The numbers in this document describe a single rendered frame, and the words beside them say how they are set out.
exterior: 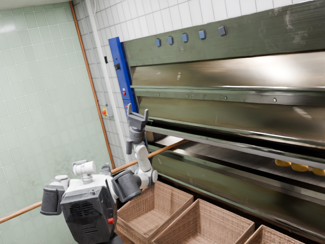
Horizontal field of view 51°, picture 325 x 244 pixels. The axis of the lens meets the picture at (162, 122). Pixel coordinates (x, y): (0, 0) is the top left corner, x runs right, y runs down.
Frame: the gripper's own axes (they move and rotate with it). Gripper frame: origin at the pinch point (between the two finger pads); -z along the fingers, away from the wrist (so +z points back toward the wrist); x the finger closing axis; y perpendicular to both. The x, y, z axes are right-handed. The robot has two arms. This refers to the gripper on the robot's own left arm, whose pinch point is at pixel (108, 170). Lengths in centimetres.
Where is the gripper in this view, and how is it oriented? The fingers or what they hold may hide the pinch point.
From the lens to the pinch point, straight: 242.6
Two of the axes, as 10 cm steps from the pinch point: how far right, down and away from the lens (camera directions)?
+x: 2.1, 9.5, 2.4
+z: -0.1, 2.5, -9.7
